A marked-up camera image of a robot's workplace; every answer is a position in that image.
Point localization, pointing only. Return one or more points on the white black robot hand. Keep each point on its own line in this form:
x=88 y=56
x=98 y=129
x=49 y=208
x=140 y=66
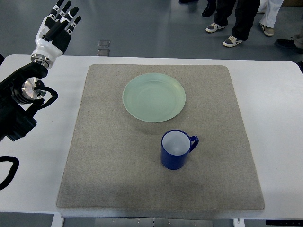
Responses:
x=54 y=34

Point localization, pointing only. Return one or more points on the blue mug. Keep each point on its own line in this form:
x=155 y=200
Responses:
x=175 y=147

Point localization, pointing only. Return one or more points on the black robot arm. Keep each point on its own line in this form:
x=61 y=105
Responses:
x=16 y=116

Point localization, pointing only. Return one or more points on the upper metal floor plate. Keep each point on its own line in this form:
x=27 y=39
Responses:
x=103 y=43

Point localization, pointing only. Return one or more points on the metal floor plate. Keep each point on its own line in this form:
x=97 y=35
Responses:
x=103 y=52
x=103 y=43

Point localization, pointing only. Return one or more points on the lower metal floor plate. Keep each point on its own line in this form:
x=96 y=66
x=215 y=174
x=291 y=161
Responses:
x=103 y=52

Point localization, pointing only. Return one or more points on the green plate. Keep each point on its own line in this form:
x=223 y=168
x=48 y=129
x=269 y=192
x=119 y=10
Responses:
x=154 y=97

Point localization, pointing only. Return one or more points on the beige felt mat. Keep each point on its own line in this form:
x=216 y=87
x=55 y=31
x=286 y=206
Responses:
x=197 y=164

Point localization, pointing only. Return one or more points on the black shoe at top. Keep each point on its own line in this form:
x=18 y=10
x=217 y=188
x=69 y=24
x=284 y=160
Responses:
x=210 y=8

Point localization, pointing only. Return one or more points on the black shoe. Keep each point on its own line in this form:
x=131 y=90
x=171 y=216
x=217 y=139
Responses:
x=210 y=8
x=294 y=44

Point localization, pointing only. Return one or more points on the person in white trousers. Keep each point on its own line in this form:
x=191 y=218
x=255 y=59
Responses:
x=270 y=9

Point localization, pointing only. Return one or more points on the black shoe at right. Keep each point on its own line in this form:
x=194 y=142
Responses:
x=294 y=44

